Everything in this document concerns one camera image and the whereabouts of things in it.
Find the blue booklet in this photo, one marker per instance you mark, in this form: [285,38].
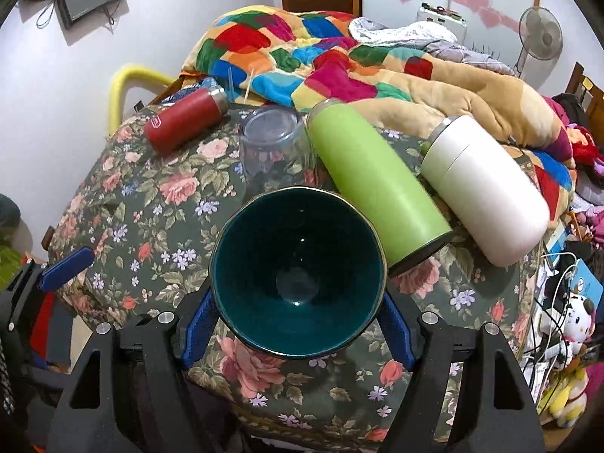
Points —
[584,283]

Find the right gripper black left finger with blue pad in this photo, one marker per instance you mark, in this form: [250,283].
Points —
[129,393]

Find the dark green ceramic cup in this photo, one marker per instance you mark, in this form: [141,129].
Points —
[298,273]

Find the white plush toy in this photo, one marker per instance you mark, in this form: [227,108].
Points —
[566,332]

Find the wooden headboard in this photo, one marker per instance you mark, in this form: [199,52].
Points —
[590,97]

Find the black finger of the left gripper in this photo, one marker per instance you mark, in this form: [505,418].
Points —
[25,294]

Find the yellow foam padded rail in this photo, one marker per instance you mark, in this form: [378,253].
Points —
[122,81]

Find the lime green thermos bottle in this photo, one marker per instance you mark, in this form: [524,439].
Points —
[369,173]

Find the floral green bedspread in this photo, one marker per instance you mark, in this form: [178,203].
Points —
[153,224]

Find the clear glass tumbler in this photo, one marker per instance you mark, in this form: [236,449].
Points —
[275,151]

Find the white thermos bottle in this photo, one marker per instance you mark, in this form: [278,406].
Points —
[494,199]

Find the standing electric fan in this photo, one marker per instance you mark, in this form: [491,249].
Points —
[540,35]

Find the red thermos bottle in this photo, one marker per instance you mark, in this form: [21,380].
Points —
[185,119]

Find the red plush toy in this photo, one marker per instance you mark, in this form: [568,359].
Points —
[585,151]

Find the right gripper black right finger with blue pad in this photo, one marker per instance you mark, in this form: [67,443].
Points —
[495,410]

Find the white small cabinet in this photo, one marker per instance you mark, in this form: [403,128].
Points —
[449,19]

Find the yellow plush toy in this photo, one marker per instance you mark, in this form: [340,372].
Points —
[567,401]

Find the colourful patchwork blanket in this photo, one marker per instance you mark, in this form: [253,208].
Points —
[299,60]

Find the white grey crumpled sheet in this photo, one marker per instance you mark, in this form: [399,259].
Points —
[431,38]

